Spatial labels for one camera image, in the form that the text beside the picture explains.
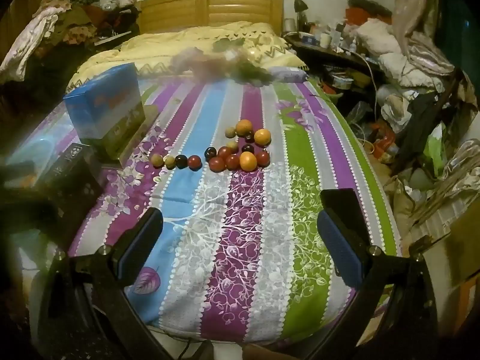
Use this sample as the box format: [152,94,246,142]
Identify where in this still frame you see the dark plum in row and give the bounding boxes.
[175,154,188,169]

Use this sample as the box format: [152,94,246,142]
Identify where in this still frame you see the tan longan centre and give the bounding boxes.
[226,141,239,154]

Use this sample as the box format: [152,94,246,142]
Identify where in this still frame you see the tan longan row end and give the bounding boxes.
[150,154,164,168]

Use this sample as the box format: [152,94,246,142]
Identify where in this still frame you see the small purple pouch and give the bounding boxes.
[268,67,308,83]

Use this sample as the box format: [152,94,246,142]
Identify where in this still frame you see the cluttered dark side table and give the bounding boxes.
[284,32,386,92]

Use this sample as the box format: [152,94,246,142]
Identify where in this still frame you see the striped floral bed sheet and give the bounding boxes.
[6,76,400,345]

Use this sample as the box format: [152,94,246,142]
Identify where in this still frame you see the plastic bag of greens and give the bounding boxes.
[169,39,273,87]

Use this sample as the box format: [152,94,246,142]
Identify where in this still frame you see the red tomato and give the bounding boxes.
[208,156,226,173]
[224,154,240,171]
[217,146,232,160]
[187,155,203,172]
[256,150,270,167]

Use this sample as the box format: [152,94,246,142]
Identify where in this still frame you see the tan longan in row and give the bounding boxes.
[163,155,176,170]

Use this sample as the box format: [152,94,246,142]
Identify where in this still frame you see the pile of clothes right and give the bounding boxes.
[346,0,479,241]

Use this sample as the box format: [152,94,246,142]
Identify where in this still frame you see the large orange front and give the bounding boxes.
[239,151,257,172]

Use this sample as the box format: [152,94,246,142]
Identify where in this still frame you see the black smartphone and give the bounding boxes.
[320,188,371,245]

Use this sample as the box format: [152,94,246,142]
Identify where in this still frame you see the red tomato in row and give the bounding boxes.
[187,155,203,172]

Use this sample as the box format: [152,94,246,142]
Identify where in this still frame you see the wooden headboard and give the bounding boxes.
[137,0,284,35]

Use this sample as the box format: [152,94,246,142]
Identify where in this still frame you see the black desk lamp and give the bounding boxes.
[294,0,308,32]

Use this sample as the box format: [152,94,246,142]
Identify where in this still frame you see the dark plum centre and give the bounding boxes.
[241,144,255,154]

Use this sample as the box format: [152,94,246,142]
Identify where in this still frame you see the tan longan at back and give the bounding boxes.
[224,127,237,139]

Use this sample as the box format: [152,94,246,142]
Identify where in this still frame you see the pile of clothes left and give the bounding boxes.
[1,0,139,84]

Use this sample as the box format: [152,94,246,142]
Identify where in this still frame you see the pile of clothes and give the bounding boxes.
[346,0,479,241]
[1,0,139,84]

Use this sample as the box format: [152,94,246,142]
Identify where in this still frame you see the blue cardboard box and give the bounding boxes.
[64,63,145,157]

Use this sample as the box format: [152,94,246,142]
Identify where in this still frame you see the cream yellow quilt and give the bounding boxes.
[65,21,308,94]

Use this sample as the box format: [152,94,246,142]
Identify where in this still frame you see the dark plum left of pile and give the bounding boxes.
[204,147,217,162]

